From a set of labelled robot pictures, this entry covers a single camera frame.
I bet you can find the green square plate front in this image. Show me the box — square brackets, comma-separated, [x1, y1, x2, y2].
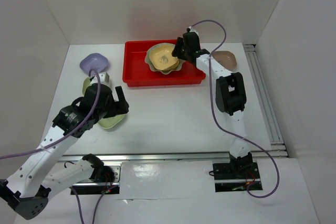
[98, 114, 125, 130]

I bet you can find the green square plate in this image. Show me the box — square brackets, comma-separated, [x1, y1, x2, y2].
[98, 114, 125, 130]
[82, 78, 91, 95]

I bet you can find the yellow square plate front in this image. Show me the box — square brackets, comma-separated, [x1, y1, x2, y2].
[148, 43, 180, 71]

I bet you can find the large green scalloped bowl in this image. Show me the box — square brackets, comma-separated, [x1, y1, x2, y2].
[144, 42, 186, 75]

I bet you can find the brown square plate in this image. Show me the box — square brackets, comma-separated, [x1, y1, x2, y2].
[212, 51, 237, 71]

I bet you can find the purple square plate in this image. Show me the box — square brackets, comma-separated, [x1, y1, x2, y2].
[79, 53, 109, 75]

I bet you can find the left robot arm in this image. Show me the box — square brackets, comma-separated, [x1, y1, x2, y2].
[1, 84, 129, 220]

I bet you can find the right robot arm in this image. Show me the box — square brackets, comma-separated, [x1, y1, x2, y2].
[172, 28, 253, 178]

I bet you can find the red plastic bin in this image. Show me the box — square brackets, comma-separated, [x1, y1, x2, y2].
[122, 40, 205, 87]

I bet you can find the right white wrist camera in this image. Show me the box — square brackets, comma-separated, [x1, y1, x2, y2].
[186, 26, 199, 36]

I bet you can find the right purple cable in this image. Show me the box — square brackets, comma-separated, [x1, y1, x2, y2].
[191, 19, 280, 198]

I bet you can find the purple cable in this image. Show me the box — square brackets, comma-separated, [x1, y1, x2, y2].
[0, 69, 112, 224]
[191, 19, 280, 198]

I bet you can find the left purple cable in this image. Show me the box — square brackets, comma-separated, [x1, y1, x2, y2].
[0, 69, 112, 224]

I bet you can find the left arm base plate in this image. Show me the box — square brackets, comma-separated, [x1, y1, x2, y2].
[72, 164, 121, 195]

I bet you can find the aluminium front rail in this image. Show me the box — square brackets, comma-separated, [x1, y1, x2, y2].
[58, 149, 289, 163]

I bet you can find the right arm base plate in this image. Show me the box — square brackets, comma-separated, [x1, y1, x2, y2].
[208, 162, 263, 193]

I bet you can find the aluminium side rail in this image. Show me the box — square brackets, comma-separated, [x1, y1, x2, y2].
[243, 44, 289, 158]

